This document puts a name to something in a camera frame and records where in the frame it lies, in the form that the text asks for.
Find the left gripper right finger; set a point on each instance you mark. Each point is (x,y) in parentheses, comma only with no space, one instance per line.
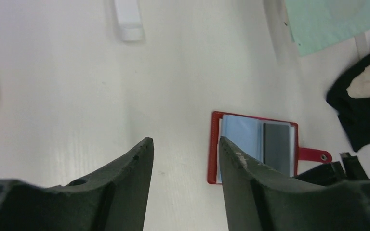
(259,198)

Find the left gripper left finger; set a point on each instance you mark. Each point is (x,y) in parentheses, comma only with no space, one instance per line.
(112,198)

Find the white clothes rack frame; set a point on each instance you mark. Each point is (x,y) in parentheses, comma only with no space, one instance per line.
(130,26)

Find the red card holder wallet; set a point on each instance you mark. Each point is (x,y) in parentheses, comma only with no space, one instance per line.
(247,133)

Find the dark credit card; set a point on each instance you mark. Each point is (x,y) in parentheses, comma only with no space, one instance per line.
(277,147)

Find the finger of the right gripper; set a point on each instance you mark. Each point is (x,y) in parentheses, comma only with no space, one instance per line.
(331,173)

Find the black clothes pile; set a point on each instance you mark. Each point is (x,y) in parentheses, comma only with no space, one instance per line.
(353,114)

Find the mint green cartoon cloth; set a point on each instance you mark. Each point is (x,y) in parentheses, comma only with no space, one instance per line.
(318,24)

